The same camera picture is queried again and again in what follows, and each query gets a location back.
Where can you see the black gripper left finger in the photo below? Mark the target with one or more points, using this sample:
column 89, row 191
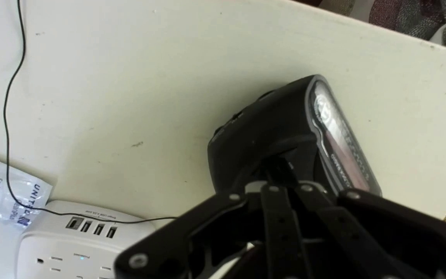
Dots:
column 208, row 233

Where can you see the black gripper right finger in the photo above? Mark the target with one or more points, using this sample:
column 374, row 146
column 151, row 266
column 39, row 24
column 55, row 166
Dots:
column 387, row 238

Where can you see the white power strip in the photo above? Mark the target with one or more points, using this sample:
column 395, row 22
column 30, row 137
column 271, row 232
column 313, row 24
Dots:
column 68, row 249

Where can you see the white nightstand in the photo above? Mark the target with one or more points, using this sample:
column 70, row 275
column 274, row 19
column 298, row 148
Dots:
column 155, row 78

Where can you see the clear plastic packet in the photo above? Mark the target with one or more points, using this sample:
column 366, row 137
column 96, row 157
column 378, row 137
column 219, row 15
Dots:
column 0, row 191

